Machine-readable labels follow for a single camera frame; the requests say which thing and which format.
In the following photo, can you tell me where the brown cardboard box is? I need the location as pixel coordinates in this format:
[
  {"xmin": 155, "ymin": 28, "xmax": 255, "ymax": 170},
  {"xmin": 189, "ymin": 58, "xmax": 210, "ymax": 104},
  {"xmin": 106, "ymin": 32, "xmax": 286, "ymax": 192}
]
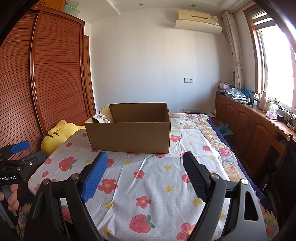
[{"xmin": 84, "ymin": 103, "xmax": 171, "ymax": 154}]

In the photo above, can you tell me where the person's left hand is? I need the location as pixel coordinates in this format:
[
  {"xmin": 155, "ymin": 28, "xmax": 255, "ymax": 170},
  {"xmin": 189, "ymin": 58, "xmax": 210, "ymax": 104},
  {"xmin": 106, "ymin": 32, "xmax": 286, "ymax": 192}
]
[{"xmin": 0, "ymin": 185, "xmax": 20, "ymax": 212}]

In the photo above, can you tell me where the white blue-print snack packet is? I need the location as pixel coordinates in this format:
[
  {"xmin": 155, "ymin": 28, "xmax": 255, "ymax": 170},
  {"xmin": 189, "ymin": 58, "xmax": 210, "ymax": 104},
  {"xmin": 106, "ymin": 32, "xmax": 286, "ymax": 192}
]
[{"xmin": 92, "ymin": 113, "xmax": 111, "ymax": 124}]

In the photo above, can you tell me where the pink white bottle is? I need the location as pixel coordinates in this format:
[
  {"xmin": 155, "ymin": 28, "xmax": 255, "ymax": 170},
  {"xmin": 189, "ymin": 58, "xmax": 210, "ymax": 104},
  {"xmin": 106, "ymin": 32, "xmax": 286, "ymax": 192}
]
[{"xmin": 258, "ymin": 91, "xmax": 267, "ymax": 110}]

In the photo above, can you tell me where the wooden framed window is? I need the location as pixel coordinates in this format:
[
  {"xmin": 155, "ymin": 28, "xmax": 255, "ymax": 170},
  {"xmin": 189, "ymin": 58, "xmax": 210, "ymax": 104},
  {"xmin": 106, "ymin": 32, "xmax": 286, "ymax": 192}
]
[{"xmin": 245, "ymin": 2, "xmax": 296, "ymax": 114}]

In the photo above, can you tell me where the teal cloth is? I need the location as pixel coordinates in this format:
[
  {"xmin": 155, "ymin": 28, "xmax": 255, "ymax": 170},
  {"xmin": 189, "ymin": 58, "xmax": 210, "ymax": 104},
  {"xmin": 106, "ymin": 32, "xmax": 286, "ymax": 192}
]
[{"xmin": 215, "ymin": 124, "xmax": 233, "ymax": 135}]

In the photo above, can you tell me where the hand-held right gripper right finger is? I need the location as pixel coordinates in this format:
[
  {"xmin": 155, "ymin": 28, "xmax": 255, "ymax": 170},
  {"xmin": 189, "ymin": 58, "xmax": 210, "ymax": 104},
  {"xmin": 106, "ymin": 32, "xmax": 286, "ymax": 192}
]
[{"xmin": 183, "ymin": 152, "xmax": 265, "ymax": 241}]

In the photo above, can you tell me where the low wooden cabinet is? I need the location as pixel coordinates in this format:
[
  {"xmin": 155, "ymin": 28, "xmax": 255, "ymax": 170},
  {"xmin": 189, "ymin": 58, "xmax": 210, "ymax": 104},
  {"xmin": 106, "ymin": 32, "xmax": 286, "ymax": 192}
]
[{"xmin": 215, "ymin": 91, "xmax": 296, "ymax": 167}]

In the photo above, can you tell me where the green plastic storage box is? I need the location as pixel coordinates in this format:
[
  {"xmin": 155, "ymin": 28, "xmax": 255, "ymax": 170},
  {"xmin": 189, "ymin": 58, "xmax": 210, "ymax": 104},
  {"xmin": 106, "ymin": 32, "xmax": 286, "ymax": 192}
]
[{"xmin": 63, "ymin": 0, "xmax": 80, "ymax": 17}]

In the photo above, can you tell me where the yellow plush toy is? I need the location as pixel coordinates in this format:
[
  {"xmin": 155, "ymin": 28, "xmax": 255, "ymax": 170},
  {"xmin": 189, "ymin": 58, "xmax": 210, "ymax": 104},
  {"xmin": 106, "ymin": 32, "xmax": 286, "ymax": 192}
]
[{"xmin": 41, "ymin": 120, "xmax": 86, "ymax": 155}]

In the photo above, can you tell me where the floral cloth pile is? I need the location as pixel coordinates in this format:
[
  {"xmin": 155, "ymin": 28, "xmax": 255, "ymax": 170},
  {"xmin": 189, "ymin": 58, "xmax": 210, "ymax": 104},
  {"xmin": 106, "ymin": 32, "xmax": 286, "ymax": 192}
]
[{"xmin": 224, "ymin": 88, "xmax": 248, "ymax": 102}]

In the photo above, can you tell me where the cream wall air conditioner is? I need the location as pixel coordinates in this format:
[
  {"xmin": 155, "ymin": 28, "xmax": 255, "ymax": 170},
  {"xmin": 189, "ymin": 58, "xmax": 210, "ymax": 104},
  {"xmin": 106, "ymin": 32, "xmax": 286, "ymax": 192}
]
[{"xmin": 177, "ymin": 9, "xmax": 219, "ymax": 26}]

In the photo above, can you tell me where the wooden slatted wardrobe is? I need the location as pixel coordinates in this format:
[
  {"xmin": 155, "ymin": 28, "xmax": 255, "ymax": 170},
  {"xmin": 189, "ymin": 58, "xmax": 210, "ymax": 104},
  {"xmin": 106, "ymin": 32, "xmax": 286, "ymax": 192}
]
[{"xmin": 0, "ymin": 6, "xmax": 96, "ymax": 181}]

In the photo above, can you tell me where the tissue pack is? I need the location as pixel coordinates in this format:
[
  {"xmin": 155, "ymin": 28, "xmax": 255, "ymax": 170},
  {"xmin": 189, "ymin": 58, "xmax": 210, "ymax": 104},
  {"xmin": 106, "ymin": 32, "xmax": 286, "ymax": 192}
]
[{"xmin": 265, "ymin": 103, "xmax": 278, "ymax": 120}]

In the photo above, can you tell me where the strawberry printed white cloth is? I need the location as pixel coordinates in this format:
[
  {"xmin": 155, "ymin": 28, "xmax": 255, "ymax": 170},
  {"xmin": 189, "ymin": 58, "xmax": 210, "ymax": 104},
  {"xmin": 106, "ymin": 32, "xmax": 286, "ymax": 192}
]
[{"xmin": 28, "ymin": 113, "xmax": 232, "ymax": 241}]

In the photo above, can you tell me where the floral bed sheet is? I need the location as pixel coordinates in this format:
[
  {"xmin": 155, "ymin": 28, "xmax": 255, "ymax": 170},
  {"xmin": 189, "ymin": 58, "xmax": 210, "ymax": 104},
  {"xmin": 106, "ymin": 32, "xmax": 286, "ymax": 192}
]
[{"xmin": 170, "ymin": 112, "xmax": 278, "ymax": 241}]

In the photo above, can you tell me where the patterned white curtain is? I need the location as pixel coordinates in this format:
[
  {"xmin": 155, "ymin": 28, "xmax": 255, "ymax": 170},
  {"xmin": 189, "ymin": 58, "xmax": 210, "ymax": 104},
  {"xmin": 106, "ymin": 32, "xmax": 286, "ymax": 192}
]
[{"xmin": 222, "ymin": 10, "xmax": 244, "ymax": 90}]

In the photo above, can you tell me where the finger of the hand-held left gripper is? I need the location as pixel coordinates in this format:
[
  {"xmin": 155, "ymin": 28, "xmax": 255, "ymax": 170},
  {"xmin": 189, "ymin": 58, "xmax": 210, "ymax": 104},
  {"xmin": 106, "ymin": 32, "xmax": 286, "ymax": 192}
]
[
  {"xmin": 20, "ymin": 151, "xmax": 48, "ymax": 175},
  {"xmin": 0, "ymin": 141, "xmax": 31, "ymax": 160}
]

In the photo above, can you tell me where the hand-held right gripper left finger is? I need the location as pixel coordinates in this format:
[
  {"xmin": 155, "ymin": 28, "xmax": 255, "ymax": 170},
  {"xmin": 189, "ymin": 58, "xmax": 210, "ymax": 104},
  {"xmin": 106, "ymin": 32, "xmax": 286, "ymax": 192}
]
[{"xmin": 24, "ymin": 152, "xmax": 109, "ymax": 241}]

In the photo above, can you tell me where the black chair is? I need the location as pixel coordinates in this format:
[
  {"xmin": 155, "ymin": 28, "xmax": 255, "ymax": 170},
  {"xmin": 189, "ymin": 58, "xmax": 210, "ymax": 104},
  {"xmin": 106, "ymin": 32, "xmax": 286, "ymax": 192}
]
[{"xmin": 259, "ymin": 134, "xmax": 296, "ymax": 216}]

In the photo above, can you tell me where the white air deflector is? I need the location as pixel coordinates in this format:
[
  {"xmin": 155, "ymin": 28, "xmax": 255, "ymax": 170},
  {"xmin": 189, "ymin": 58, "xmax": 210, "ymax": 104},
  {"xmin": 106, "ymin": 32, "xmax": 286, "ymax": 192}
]
[{"xmin": 175, "ymin": 19, "xmax": 223, "ymax": 35}]

